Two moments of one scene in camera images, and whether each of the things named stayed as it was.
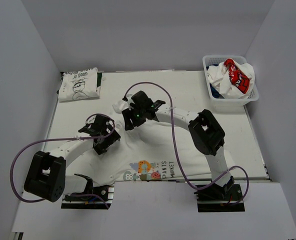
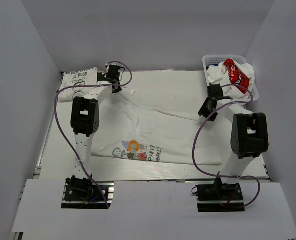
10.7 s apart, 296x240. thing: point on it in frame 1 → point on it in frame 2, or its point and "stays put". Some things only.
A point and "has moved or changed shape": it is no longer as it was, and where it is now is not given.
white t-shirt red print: x=234 y=80 stays put
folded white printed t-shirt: x=79 y=84 stays put
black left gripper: x=101 y=148 → x=117 y=90
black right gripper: x=128 y=124 → x=202 y=111
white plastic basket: x=209 y=60 stays put
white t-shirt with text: x=150 y=151 has moved or changed shape
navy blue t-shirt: x=216 y=93 has moved or changed shape
